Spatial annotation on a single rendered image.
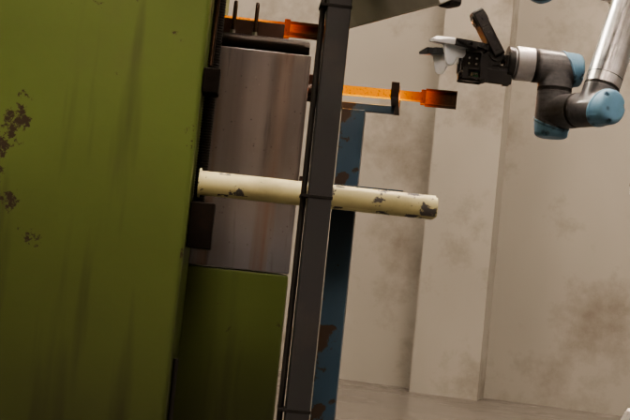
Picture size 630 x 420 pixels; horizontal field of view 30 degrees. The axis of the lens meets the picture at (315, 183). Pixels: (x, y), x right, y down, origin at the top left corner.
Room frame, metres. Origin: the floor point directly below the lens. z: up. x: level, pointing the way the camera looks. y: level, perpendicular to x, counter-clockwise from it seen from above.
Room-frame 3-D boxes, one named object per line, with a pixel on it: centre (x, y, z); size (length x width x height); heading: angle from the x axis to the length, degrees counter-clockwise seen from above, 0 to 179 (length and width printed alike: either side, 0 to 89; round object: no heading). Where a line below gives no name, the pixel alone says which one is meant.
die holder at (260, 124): (2.54, 0.32, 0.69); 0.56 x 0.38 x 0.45; 93
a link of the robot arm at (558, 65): (2.55, -0.50, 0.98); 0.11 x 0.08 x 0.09; 93
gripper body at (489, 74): (2.54, -0.34, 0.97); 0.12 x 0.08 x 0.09; 93
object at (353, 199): (2.16, -0.01, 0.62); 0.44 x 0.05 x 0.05; 93
